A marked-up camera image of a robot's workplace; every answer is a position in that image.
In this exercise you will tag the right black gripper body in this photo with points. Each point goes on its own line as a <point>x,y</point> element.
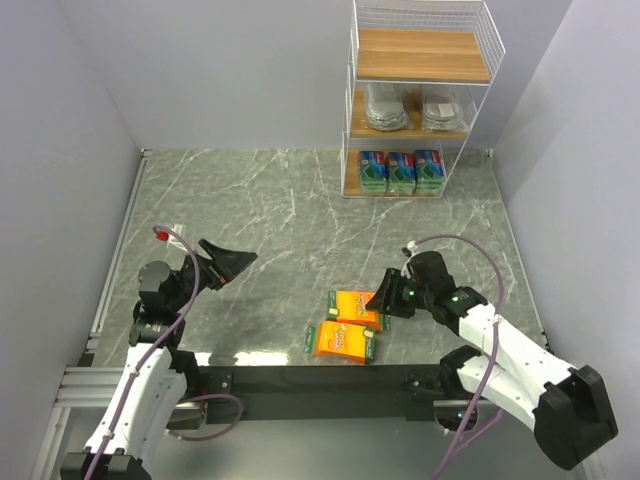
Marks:
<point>397,292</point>

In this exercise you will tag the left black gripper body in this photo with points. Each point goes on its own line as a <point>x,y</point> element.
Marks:
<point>214,267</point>

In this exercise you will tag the orange sponge pack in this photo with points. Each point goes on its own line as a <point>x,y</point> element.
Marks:
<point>350,307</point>
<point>353,342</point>

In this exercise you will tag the blue green sponge pack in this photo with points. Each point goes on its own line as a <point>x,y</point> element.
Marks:
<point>372,172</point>
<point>429,171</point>
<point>401,173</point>

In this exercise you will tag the blue green sponge pack back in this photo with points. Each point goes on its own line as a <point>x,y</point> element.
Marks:
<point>372,172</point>

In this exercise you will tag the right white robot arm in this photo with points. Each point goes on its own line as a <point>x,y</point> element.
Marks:
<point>567,408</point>

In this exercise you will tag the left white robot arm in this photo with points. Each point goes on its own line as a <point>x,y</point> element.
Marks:
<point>157,375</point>

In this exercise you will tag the black base bar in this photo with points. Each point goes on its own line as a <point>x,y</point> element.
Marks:
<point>411,392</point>

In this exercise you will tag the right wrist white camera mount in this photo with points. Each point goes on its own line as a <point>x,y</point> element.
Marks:
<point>411,249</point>

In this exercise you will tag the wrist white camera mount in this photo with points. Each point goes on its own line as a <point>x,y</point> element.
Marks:
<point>411,249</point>
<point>170,239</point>

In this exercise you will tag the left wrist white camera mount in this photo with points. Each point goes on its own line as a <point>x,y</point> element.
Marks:
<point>170,239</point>

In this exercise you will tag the aluminium frame rail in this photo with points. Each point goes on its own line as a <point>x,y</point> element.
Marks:
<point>83,385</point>

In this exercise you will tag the white wire wooden shelf rack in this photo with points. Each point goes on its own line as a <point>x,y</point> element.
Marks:
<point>416,43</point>

